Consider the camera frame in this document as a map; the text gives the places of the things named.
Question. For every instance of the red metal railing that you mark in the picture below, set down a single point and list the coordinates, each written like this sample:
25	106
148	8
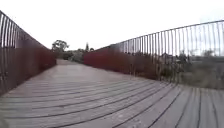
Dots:
110	60
20	63

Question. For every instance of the slim pointed tree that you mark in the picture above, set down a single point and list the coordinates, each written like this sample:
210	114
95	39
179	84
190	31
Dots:
87	47

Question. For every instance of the grey wooden plank boardwalk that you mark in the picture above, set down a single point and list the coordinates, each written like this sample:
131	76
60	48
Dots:
100	100

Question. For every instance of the broad dark tree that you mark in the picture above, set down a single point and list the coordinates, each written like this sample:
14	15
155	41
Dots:
60	45

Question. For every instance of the scrub bushes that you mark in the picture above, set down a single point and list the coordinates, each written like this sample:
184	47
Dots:
203	71

